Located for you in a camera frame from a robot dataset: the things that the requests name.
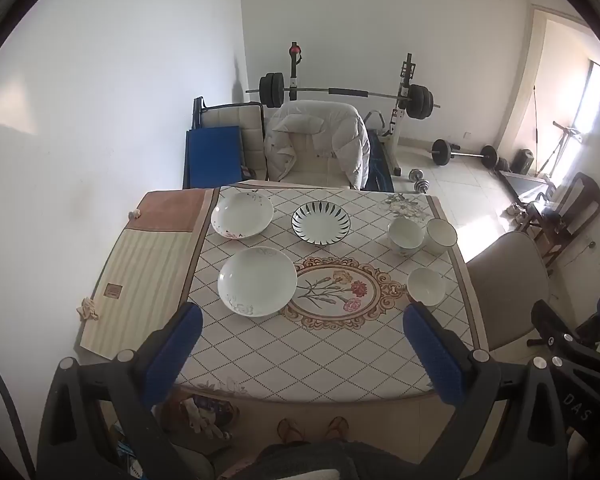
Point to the dark wooden chair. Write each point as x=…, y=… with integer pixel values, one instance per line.
x=587, y=195

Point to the small ornament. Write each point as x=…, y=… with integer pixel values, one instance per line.
x=516, y=210

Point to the beige striped cloth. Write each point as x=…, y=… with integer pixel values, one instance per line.
x=140, y=270

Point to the person's right foot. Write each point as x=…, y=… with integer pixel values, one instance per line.
x=337, y=428

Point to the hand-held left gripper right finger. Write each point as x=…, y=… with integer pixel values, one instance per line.
x=432, y=355

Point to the white plate red floral print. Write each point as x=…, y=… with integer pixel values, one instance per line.
x=242, y=215

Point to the white weight bench rack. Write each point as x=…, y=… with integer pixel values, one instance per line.
x=294, y=82

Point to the black speaker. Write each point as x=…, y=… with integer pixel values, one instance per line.
x=523, y=161

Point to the cream tassel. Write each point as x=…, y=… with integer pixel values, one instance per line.
x=135, y=214
x=87, y=307

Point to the white down jacket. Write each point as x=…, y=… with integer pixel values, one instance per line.
x=350, y=130

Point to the person's foot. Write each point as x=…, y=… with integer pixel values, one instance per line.
x=337, y=428
x=290, y=430

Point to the black framed board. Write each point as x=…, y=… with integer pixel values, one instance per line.
x=525, y=185

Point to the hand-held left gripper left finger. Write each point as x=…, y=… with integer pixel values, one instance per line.
x=175, y=355

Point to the grey quilted chair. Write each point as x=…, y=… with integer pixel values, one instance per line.
x=510, y=285

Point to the window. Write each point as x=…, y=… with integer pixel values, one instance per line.
x=592, y=95

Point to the person's dark clothing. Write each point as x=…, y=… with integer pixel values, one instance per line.
x=305, y=460

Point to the dark rimmed white bowl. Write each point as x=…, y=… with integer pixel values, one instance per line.
x=442, y=232

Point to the diamond pattern floral tablecloth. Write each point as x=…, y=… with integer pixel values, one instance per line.
x=330, y=350

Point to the blue bench pad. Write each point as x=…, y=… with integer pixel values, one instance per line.
x=380, y=165

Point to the plain white bowl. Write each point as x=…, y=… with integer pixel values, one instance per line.
x=426, y=285

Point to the long barbell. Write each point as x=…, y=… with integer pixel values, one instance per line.
x=345, y=92

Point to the person's left foot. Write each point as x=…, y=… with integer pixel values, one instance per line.
x=290, y=430

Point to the white plate grey floral print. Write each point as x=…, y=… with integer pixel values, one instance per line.
x=256, y=280

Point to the blue dotted white bowl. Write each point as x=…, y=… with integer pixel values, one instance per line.
x=405, y=232

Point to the metal tripod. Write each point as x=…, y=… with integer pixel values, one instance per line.
x=571, y=132

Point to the chrome dumbbell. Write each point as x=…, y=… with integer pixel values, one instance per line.
x=422, y=185

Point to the short barbell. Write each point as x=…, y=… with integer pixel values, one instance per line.
x=441, y=152

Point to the blue leaf pattern plate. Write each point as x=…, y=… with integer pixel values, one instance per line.
x=321, y=222

